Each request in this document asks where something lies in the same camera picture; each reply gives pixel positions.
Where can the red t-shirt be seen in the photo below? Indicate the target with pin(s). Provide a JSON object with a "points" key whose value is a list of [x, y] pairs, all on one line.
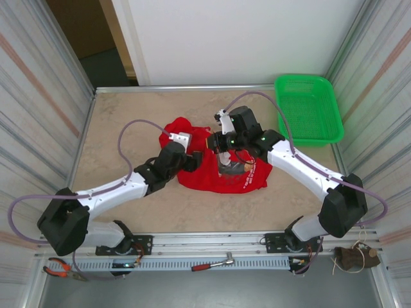
{"points": [[199, 179]]}

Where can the green plastic mesh basket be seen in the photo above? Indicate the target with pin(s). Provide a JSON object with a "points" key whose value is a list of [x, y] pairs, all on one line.
{"points": [[305, 106]]}

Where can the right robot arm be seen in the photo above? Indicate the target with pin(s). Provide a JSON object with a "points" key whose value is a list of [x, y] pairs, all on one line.
{"points": [[298, 167]]}

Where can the small circuit board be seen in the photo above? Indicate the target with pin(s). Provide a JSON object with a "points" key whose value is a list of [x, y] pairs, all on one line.
{"points": [[123, 265], [300, 261]]}

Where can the brown wooden panel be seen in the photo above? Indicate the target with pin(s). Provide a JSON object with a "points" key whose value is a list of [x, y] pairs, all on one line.
{"points": [[80, 25]]}

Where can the brown cloth pouch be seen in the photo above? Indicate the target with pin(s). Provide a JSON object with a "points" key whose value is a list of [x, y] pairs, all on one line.
{"points": [[350, 260]]}

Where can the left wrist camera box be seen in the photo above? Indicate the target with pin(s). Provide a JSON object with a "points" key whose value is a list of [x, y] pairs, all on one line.
{"points": [[181, 138]]}

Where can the wide aluminium mounting rail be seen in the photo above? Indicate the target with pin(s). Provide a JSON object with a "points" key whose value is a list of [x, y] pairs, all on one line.
{"points": [[208, 244]]}

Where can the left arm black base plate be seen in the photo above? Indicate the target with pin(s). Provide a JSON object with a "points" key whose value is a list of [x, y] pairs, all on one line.
{"points": [[144, 244]]}

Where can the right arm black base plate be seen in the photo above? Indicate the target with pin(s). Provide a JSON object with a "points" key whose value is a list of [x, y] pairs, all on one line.
{"points": [[273, 242]]}

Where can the wooden door frame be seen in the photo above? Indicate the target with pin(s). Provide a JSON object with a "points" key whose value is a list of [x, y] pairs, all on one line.
{"points": [[117, 32]]}

